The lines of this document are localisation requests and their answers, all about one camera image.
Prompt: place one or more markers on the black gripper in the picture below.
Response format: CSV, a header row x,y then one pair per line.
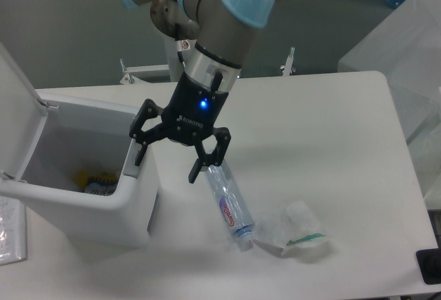
x,y
193,114

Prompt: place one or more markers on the white push-lid trash can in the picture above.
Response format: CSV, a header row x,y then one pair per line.
x,y
47,138

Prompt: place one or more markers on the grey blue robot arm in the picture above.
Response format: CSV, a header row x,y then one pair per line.
x,y
227,30

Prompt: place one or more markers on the yellow blue trash inside can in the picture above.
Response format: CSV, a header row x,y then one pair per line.
x,y
102,184

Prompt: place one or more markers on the crushed clear plastic bottle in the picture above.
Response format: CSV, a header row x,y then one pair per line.
x,y
232,206

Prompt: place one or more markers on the crumpled clear plastic wrapper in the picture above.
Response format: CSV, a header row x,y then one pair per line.
x,y
290,226

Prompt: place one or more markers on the translucent plastic storage box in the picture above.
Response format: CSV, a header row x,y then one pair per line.
x,y
405,47

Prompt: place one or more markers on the black device at table edge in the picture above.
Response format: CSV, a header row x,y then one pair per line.
x,y
429,264

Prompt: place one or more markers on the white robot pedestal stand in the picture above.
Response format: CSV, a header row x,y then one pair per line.
x,y
178,53

